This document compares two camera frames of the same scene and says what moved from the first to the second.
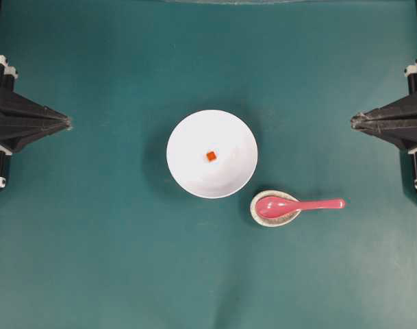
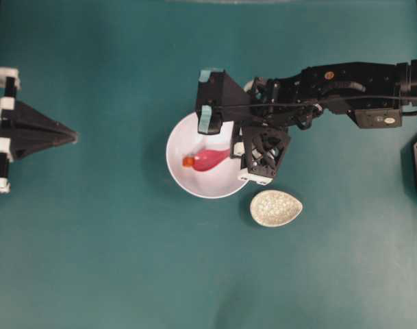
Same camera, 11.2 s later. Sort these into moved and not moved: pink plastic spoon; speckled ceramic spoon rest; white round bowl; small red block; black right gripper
Moved: black right gripper; pink plastic spoon; small red block
Not moved: white round bowl; speckled ceramic spoon rest
